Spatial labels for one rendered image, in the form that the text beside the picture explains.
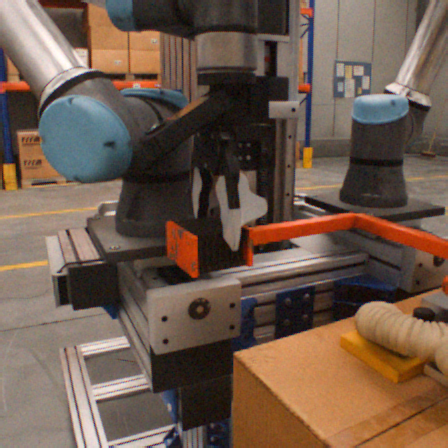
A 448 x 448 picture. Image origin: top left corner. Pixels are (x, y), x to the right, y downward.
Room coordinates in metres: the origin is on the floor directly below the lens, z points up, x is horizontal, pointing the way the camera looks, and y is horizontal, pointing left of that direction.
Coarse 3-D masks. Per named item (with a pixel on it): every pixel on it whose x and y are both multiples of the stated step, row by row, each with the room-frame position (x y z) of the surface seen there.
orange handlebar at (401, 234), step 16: (272, 224) 0.59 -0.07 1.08; (288, 224) 0.59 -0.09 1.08; (304, 224) 0.60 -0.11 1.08; (320, 224) 0.61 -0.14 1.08; (336, 224) 0.63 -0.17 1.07; (352, 224) 0.64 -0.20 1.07; (368, 224) 0.62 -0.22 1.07; (384, 224) 0.60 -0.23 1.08; (256, 240) 0.56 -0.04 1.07; (272, 240) 0.58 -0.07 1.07; (400, 240) 0.57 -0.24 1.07; (416, 240) 0.55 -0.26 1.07; (432, 240) 0.53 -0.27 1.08
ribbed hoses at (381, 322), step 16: (368, 304) 0.46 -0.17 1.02; (384, 304) 0.47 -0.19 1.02; (368, 320) 0.43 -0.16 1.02; (384, 320) 0.42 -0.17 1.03; (400, 320) 0.40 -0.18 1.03; (416, 320) 0.40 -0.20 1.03; (368, 336) 0.43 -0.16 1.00; (384, 336) 0.40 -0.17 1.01; (400, 336) 0.39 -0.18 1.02; (416, 336) 0.38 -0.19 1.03; (432, 336) 0.38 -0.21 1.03; (400, 352) 0.39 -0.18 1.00; (416, 352) 0.38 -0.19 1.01; (432, 352) 0.37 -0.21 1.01
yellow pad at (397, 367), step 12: (408, 312) 0.56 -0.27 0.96; (420, 312) 0.50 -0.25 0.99; (432, 312) 0.50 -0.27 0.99; (348, 336) 0.49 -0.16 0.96; (360, 336) 0.49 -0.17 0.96; (348, 348) 0.48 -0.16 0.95; (360, 348) 0.47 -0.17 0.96; (372, 348) 0.46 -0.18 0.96; (384, 348) 0.46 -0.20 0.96; (372, 360) 0.45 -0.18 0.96; (384, 360) 0.44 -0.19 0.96; (396, 360) 0.44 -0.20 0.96; (408, 360) 0.44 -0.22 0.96; (420, 360) 0.44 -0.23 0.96; (384, 372) 0.43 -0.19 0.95; (396, 372) 0.42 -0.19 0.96; (408, 372) 0.42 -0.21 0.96; (420, 372) 0.43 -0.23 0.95
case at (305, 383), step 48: (288, 336) 0.53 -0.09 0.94; (336, 336) 0.53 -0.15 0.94; (240, 384) 0.47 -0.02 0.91; (288, 384) 0.42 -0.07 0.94; (336, 384) 0.42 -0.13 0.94; (384, 384) 0.42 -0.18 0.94; (432, 384) 0.41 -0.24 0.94; (240, 432) 0.47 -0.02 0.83; (288, 432) 0.38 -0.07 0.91; (336, 432) 0.34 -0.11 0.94; (384, 432) 0.34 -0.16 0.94; (432, 432) 0.33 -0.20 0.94
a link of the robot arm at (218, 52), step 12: (204, 36) 0.53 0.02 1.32; (216, 36) 0.52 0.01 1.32; (228, 36) 0.52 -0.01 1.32; (240, 36) 0.52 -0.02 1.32; (252, 36) 0.53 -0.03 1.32; (204, 48) 0.53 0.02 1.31; (216, 48) 0.52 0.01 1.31; (228, 48) 0.52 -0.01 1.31; (240, 48) 0.52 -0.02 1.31; (252, 48) 0.53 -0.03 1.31; (204, 60) 0.53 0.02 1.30; (216, 60) 0.52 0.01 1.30; (228, 60) 0.52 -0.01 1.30; (240, 60) 0.52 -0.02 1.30; (252, 60) 0.53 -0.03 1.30; (204, 72) 0.54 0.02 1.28; (216, 72) 0.52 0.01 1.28; (240, 72) 0.53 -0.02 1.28; (252, 72) 0.55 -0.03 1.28
